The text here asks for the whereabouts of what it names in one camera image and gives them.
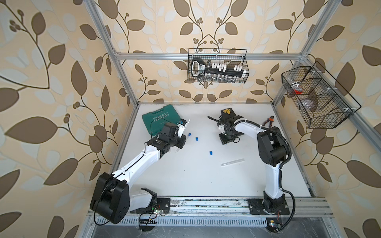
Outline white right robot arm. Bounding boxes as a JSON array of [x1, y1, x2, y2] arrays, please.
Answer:
[[217, 108, 292, 214]]

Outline aluminium frame post left rear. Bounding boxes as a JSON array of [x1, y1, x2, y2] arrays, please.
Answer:
[[84, 0, 139, 108]]

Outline black wire basket right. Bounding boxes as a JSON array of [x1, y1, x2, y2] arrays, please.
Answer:
[[281, 61, 361, 129]]

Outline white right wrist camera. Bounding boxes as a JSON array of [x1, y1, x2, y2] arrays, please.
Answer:
[[218, 124, 225, 133]]

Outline orange black pliers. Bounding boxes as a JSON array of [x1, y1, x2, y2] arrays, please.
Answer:
[[263, 116, 274, 128]]

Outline green plastic tool case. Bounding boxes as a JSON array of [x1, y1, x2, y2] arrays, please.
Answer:
[[142, 105, 181, 136]]

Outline black flat tool case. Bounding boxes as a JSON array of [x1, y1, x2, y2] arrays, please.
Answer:
[[220, 108, 237, 121]]

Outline aluminium frame post right rear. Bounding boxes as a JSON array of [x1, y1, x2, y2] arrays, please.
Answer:
[[272, 0, 341, 108]]

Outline black corrugated cable right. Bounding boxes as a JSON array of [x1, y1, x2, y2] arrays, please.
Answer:
[[207, 115, 296, 233]]

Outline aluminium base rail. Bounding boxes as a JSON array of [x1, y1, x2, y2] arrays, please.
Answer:
[[86, 195, 334, 228]]

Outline black wire basket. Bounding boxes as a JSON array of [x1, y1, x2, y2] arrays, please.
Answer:
[[188, 48, 250, 84], [281, 61, 361, 129]]

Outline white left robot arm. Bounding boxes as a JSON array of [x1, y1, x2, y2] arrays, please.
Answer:
[[90, 119, 188, 224]]

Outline aluminium frame post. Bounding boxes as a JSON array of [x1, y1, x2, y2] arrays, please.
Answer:
[[84, 0, 139, 108], [272, 0, 341, 108]]

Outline aluminium frame rear crossbar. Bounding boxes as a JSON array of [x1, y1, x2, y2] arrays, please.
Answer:
[[114, 53, 303, 61]]

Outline black wire basket rear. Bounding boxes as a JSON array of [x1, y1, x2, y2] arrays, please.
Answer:
[[188, 48, 250, 84]]

